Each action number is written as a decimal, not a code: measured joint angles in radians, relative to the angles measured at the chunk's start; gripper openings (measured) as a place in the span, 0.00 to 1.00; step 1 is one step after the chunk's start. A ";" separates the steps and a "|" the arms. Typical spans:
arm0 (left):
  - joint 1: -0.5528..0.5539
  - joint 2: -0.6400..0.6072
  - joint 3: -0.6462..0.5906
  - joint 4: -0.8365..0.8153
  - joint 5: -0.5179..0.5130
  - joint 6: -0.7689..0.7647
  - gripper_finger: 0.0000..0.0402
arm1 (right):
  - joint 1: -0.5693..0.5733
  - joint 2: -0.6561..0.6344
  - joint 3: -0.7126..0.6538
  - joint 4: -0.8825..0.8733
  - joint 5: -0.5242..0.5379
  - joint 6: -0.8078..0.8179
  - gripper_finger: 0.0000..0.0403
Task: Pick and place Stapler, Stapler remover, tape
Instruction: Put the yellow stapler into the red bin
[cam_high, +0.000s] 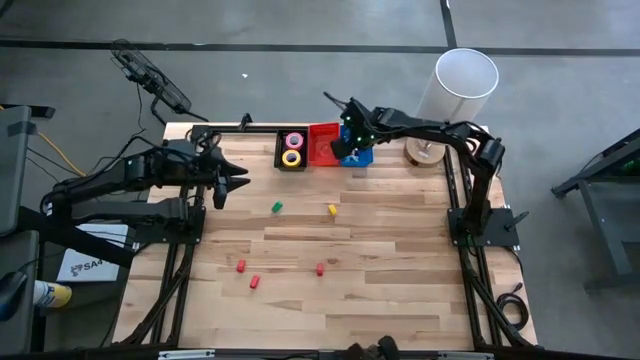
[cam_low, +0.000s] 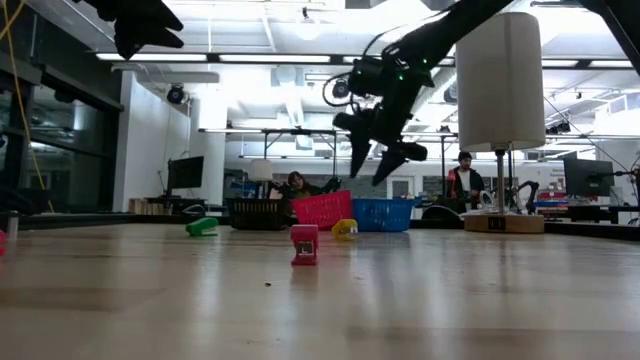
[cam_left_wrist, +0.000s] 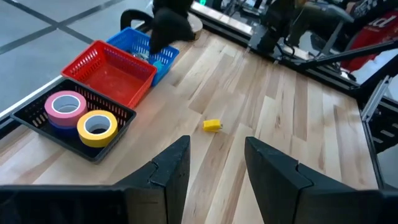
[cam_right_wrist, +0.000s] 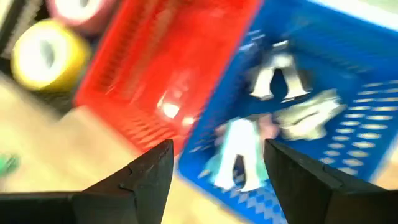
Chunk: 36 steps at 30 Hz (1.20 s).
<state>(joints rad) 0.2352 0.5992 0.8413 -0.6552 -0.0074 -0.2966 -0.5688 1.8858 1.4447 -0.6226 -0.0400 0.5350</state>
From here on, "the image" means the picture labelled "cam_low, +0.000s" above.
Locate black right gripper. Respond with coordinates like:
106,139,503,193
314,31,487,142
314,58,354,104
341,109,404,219
332,68,436,187

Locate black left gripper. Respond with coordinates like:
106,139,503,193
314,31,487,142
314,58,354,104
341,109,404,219
72,0,185,61

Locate yellow cylinder block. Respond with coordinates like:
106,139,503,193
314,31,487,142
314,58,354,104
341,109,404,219
330,217,360,242

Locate small red toy block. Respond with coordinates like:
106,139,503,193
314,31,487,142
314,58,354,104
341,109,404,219
290,223,320,267

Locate green stapler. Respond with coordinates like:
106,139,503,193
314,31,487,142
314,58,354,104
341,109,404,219
184,215,221,238

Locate blue plastic basket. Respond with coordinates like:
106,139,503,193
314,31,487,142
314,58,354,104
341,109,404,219
351,197,418,234

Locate red plastic basket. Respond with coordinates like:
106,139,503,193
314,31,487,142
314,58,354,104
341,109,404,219
291,189,355,232

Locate person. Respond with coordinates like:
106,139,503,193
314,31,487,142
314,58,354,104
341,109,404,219
445,151,488,216
285,170,324,202

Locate black rounded chair back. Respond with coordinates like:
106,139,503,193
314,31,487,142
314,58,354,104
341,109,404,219
421,204,464,222

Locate small white background lamp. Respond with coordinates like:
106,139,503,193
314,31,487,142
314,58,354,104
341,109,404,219
248,158,275,199

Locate black plastic basket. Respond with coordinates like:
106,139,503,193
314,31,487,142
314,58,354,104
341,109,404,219
225,197,292,232

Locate white shade table lamp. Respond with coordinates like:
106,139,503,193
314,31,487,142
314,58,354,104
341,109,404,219
455,12,547,235

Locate round white pendant light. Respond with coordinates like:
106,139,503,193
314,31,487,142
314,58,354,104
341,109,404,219
293,8,323,42

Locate black computer monitor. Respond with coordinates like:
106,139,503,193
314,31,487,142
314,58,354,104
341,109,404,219
165,155,206,199
562,158,616,198

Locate small metal cylinder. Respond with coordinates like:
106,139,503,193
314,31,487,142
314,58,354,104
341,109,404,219
5,209,21,239

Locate black metal gantry frame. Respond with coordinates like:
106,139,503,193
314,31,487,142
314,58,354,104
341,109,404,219
199,127,459,199

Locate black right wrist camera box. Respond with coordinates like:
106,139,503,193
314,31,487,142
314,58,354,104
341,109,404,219
347,56,397,98

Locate yellow hanging cord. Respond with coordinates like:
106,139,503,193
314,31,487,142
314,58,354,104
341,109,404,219
0,0,56,214

